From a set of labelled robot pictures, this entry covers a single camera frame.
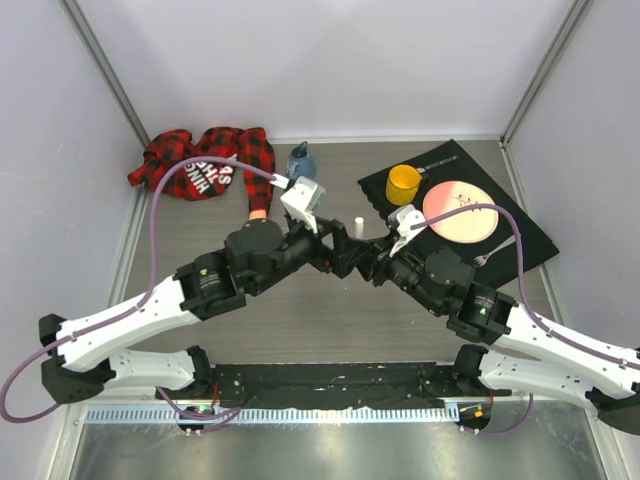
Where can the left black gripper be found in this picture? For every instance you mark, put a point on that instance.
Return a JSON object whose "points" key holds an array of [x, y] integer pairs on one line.
{"points": [[341, 260]]}

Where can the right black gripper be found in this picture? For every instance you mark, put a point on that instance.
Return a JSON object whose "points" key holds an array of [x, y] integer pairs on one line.
{"points": [[375, 268]]}

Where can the white nail polish cap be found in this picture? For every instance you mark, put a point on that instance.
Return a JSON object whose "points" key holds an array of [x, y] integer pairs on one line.
{"points": [[359, 227]]}

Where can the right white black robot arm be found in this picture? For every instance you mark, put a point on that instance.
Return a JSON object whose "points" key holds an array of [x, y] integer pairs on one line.
{"points": [[509, 346]]}

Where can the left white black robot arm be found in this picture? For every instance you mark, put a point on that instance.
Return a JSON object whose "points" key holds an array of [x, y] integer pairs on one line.
{"points": [[94, 353]]}

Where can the yellow mug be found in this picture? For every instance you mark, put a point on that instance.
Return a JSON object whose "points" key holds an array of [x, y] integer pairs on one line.
{"points": [[402, 184]]}

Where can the mannequin hand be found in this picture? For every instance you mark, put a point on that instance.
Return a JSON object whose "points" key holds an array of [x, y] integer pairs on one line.
{"points": [[258, 215]]}

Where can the blue ceramic jug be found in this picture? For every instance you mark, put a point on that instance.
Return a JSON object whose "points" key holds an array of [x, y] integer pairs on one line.
{"points": [[301, 163]]}

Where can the pink cream plate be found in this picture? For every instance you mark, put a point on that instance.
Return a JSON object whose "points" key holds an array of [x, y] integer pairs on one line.
{"points": [[469, 227]]}

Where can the silver fork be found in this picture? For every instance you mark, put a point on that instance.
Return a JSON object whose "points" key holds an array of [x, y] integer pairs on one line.
{"points": [[481, 260]]}

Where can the red black plaid shirt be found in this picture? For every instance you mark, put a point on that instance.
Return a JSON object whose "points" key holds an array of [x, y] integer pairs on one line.
{"points": [[202, 180]]}

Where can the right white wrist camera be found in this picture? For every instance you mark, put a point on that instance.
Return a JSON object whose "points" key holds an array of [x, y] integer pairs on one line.
{"points": [[406, 222]]}

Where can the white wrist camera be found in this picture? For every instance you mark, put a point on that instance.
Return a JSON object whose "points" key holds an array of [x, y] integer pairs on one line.
{"points": [[300, 199], [406, 222]]}

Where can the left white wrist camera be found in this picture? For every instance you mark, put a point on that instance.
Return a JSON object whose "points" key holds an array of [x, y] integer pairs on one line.
{"points": [[300, 199]]}

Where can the dark handled knife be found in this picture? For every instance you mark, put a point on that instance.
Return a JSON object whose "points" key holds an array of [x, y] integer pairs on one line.
{"points": [[437, 164]]}

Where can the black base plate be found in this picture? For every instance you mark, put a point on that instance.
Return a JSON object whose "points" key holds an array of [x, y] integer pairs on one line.
{"points": [[399, 385]]}

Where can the white cable duct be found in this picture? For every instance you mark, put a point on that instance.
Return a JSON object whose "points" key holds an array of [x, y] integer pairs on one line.
{"points": [[161, 414]]}

